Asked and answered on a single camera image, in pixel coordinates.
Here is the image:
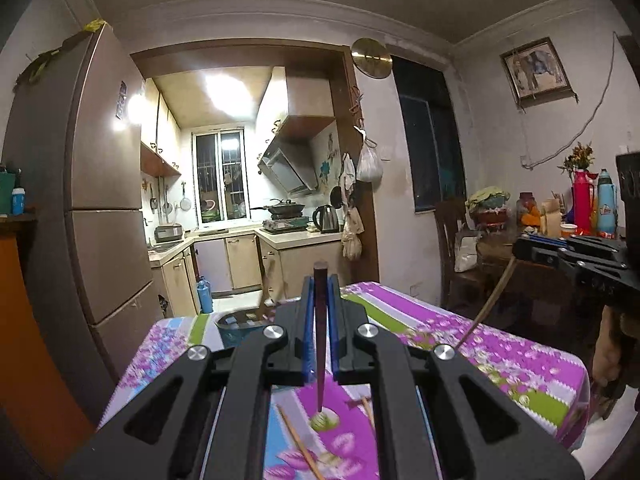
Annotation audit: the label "dark window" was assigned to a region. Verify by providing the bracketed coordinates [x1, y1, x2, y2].
[390, 55, 467, 213]

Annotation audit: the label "floral striped tablecloth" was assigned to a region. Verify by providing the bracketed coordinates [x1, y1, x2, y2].
[97, 281, 592, 480]

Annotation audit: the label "gas stove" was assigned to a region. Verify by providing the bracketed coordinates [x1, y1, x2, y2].
[260, 214, 308, 234]

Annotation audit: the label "person's right hand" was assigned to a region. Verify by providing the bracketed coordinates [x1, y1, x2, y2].
[592, 305, 640, 422]

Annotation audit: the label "framed picture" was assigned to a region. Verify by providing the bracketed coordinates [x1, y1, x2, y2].
[500, 36, 573, 106]

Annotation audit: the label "range hood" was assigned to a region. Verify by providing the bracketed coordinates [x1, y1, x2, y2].
[257, 115, 337, 196]

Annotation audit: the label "perforated metal utensil holder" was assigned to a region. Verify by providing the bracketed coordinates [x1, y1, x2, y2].
[215, 310, 281, 350]

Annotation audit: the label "wall cable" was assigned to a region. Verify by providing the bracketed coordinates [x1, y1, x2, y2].
[520, 30, 618, 170]

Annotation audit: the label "wooden door frame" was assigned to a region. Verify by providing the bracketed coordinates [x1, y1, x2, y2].
[131, 44, 380, 286]

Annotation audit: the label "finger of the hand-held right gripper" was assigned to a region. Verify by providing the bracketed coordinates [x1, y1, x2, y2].
[512, 240, 632, 281]
[520, 232, 630, 257]

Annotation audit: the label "electric kettle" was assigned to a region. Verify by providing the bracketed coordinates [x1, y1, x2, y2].
[312, 204, 341, 234]

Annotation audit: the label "hanging cloth bags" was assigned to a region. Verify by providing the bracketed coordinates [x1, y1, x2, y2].
[340, 152, 366, 262]

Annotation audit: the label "glass jar with orange contents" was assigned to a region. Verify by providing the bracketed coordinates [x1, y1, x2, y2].
[517, 191, 541, 229]

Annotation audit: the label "red thermos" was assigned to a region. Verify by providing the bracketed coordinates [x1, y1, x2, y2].
[572, 170, 593, 236]

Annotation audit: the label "dark wooden side table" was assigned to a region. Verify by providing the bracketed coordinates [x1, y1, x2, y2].
[475, 230, 606, 341]

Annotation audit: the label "round gold wall plate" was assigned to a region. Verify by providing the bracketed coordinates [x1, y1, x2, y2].
[350, 37, 393, 80]

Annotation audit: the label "white plastic bag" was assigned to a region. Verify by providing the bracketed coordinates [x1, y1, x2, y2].
[355, 127, 384, 184]

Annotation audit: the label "kitchen base cabinets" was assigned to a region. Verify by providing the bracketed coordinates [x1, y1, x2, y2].
[148, 227, 346, 318]

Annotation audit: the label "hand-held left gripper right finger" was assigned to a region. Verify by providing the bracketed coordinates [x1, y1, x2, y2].
[326, 274, 587, 480]

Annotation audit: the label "brown refrigerator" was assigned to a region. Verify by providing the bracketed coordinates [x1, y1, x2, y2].
[0, 24, 157, 376]

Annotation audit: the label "wooden chair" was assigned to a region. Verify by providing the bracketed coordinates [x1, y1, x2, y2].
[434, 199, 493, 313]

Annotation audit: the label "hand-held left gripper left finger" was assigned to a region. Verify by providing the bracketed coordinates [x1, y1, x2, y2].
[62, 275, 317, 480]

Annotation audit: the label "kitchen wall cabinets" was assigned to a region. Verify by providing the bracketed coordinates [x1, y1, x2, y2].
[140, 77, 182, 177]

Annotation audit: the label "orange wooden cabinet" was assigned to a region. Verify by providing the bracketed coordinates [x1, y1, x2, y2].
[0, 215, 97, 480]

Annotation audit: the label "green container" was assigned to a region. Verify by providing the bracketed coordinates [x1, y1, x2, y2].
[0, 170, 17, 217]

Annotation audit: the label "dark green bag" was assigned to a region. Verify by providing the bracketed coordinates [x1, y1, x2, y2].
[14, 42, 68, 92]

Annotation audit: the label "kitchen window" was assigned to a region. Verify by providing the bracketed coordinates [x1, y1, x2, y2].
[191, 129, 249, 223]

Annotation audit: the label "blue flower wall sticker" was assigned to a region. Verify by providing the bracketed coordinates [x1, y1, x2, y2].
[318, 132, 337, 181]

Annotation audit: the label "black wok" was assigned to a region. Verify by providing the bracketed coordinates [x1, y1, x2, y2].
[250, 198, 307, 216]

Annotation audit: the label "dried flowers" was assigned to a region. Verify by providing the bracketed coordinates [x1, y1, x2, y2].
[557, 141, 597, 181]

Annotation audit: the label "blue thermos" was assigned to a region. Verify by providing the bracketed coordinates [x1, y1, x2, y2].
[596, 169, 618, 239]

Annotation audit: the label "blue water bottle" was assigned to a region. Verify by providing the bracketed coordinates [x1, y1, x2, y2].
[196, 276, 213, 315]

